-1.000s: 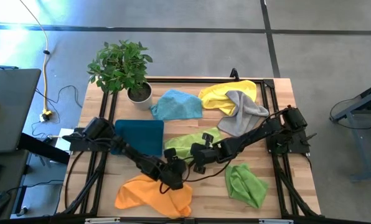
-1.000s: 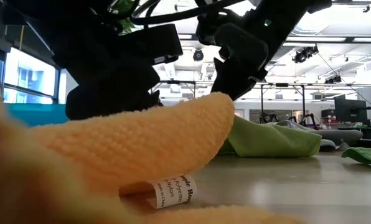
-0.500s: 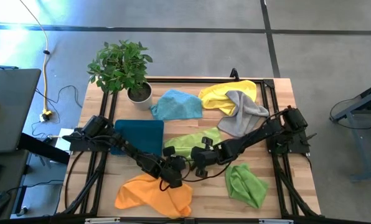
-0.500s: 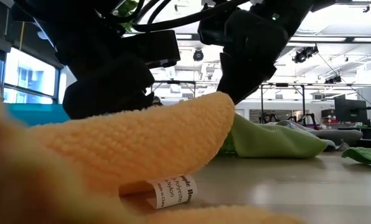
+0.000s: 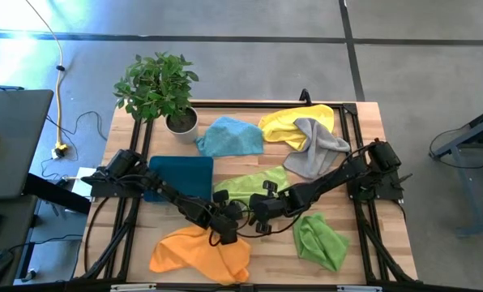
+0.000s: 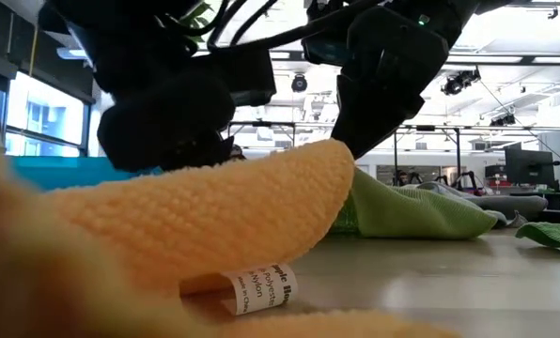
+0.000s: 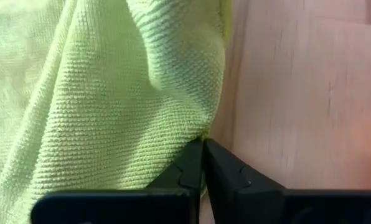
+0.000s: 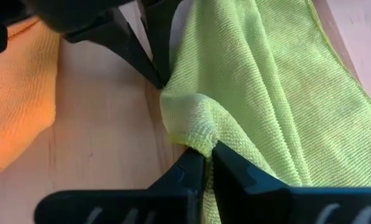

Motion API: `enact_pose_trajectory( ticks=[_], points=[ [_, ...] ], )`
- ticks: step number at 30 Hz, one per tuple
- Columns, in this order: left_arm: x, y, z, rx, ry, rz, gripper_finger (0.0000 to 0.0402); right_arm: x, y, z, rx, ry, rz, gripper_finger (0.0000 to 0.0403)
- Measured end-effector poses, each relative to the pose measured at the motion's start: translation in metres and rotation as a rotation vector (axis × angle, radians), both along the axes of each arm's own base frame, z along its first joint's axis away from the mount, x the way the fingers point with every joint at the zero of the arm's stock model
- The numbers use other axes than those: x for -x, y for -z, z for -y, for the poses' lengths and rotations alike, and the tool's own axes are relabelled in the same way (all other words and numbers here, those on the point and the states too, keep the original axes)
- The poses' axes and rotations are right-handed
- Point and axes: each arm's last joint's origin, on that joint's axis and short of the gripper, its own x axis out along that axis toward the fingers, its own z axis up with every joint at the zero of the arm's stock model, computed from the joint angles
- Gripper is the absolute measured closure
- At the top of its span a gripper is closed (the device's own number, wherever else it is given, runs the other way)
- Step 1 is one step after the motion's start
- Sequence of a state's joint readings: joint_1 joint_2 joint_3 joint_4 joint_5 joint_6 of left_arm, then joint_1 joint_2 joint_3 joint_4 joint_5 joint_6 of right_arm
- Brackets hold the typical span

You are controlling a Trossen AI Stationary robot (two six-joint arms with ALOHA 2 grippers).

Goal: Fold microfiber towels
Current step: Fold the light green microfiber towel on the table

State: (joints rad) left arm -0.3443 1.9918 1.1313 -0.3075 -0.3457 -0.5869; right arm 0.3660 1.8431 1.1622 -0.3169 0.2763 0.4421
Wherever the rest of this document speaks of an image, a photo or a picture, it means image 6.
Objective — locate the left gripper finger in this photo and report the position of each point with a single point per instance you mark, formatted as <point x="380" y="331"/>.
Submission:
<point x="200" y="152"/>

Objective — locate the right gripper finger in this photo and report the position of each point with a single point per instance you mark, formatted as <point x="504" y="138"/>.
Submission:
<point x="374" y="117"/>

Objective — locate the orange microfiber towel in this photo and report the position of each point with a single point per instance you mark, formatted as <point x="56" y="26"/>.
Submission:
<point x="191" y="216"/>

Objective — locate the light green microfiber towel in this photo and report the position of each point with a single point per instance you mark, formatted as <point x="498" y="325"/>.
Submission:
<point x="411" y="211"/>

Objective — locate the grey microfiber towel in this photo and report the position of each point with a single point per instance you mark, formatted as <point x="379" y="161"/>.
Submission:
<point x="449" y="191"/>

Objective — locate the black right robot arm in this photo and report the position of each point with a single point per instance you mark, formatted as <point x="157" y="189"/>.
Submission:
<point x="440" y="14"/>

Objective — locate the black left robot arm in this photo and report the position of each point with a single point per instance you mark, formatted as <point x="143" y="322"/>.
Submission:
<point x="120" y="42"/>

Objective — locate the black background robot arm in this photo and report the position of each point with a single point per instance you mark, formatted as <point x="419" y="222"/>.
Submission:
<point x="468" y="180"/>

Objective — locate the grass green microfiber towel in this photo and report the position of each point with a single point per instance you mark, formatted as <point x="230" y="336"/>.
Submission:
<point x="552" y="235"/>

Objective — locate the black spotlight cluster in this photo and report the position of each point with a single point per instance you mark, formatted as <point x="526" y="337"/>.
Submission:
<point x="461" y="82"/>

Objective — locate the long light beam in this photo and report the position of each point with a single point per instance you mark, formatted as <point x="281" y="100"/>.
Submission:
<point x="496" y="59"/>

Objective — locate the teal plastic bin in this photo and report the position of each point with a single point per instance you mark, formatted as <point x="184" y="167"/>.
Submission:
<point x="64" y="173"/>

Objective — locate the large window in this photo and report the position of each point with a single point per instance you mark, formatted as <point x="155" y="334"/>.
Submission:
<point x="45" y="112"/>

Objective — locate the small black spotlight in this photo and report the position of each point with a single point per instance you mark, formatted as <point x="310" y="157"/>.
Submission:
<point x="503" y="120"/>

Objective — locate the black computer monitor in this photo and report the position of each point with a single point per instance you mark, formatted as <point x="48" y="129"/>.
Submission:
<point x="529" y="166"/>

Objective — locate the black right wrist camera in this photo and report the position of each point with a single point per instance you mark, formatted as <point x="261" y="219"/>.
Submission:
<point x="327" y="47"/>

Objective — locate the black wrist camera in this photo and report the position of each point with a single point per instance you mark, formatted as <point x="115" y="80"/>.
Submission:
<point x="327" y="47"/>
<point x="242" y="75"/>

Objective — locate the black dome camera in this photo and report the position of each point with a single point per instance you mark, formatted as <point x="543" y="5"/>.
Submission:
<point x="299" y="83"/>

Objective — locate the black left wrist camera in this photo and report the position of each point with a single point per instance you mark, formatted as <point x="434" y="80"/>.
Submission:
<point x="242" y="75"/>

